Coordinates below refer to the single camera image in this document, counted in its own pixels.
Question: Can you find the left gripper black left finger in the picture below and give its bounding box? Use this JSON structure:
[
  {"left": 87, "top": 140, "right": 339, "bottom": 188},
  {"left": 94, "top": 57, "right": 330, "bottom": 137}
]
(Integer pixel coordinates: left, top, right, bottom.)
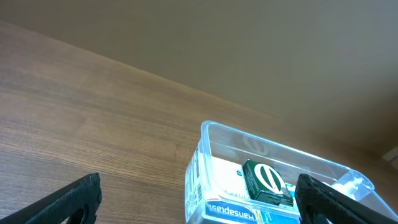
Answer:
[{"left": 1, "top": 172, "right": 102, "bottom": 224}]

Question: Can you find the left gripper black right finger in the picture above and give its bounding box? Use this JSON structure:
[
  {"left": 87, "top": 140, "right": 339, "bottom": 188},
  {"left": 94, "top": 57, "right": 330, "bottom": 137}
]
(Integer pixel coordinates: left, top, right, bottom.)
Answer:
[{"left": 295, "top": 174, "right": 397, "bottom": 224}]

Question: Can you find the dark green round-logo box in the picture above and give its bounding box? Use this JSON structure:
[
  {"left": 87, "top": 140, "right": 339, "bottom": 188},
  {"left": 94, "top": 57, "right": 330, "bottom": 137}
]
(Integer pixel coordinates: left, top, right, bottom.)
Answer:
[{"left": 243, "top": 159, "right": 294, "bottom": 207}]

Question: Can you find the Hansaplast plaster box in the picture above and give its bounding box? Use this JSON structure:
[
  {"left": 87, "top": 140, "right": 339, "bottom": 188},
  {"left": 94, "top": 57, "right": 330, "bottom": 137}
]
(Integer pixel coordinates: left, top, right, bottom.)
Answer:
[{"left": 185, "top": 146, "right": 259, "bottom": 224}]

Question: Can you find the clear plastic container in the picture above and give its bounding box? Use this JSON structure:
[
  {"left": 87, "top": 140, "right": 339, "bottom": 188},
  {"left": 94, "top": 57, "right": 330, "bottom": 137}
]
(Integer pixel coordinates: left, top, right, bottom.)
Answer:
[{"left": 185, "top": 121, "right": 397, "bottom": 223}]

